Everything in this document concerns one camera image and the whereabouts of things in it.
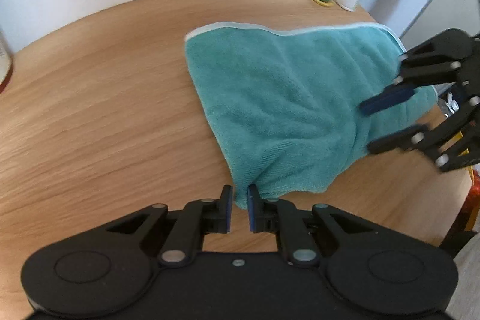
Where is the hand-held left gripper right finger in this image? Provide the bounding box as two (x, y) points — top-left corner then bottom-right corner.
(247, 184), (377, 265)

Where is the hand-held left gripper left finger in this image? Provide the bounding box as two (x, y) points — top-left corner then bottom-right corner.
(106, 185), (233, 265)

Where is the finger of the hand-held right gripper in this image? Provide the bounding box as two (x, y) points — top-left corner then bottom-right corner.
(360, 28), (480, 115)
(368, 95), (480, 172)

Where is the teal towel white trim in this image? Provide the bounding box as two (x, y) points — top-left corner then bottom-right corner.
(184, 21), (439, 210)

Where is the orange box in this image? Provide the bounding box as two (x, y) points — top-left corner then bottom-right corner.
(464, 172), (480, 232)

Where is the floral tumbler red lid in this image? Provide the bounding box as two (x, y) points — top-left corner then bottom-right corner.
(0, 25), (15, 94)

